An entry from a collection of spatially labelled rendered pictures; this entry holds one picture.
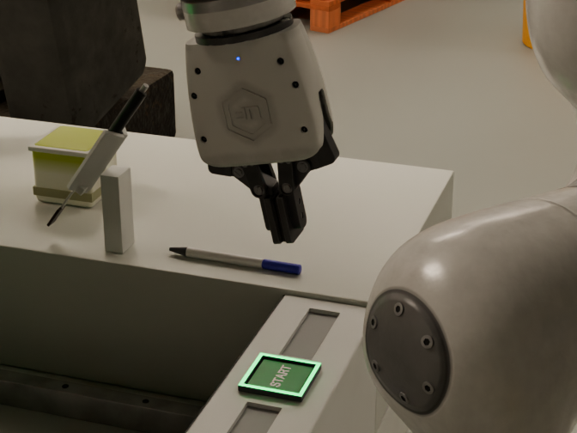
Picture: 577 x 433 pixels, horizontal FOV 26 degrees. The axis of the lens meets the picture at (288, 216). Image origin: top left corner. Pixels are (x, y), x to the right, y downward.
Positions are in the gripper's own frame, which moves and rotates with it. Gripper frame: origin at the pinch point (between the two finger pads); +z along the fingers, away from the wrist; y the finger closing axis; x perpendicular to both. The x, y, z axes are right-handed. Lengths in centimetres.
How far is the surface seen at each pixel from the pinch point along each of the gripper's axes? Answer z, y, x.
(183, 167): 9, -29, 41
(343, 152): 92, -99, 291
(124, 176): 1.9, -24.0, 18.4
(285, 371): 14.7, -3.4, 0.9
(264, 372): 14.3, -5.0, 0.2
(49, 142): 0.3, -37.2, 27.5
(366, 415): 25.2, -1.0, 11.2
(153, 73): 55, -155, 279
